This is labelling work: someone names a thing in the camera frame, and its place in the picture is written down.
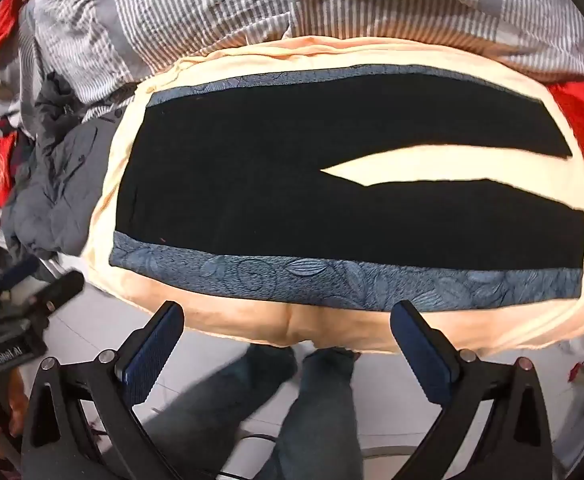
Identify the black pants blue side stripe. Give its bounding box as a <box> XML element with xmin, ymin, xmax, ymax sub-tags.
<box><xmin>110</xmin><ymin>65</ymin><xmax>584</xmax><ymax>312</ymax></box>

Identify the person's left hand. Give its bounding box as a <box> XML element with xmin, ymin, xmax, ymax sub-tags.
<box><xmin>0</xmin><ymin>368</ymin><xmax>28</xmax><ymax>479</ymax></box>

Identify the dark grey coat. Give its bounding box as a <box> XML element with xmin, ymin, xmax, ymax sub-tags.
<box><xmin>1</xmin><ymin>73</ymin><xmax>125</xmax><ymax>260</ymax></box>

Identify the person's left leg in jeans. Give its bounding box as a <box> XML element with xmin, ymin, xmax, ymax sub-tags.
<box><xmin>143</xmin><ymin>344</ymin><xmax>298</xmax><ymax>479</ymax></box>

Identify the person's leg in jeans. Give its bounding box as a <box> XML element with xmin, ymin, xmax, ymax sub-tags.
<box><xmin>256</xmin><ymin>348</ymin><xmax>364</xmax><ymax>479</ymax></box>
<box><xmin>143</xmin><ymin>344</ymin><xmax>298</xmax><ymax>479</ymax></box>

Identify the person's right leg in jeans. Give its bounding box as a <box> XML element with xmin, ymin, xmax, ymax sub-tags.
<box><xmin>256</xmin><ymin>348</ymin><xmax>364</xmax><ymax>479</ymax></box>

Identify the grey white striped duvet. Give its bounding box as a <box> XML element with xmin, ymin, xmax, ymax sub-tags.
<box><xmin>0</xmin><ymin>0</ymin><xmax>584</xmax><ymax>133</ymax></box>

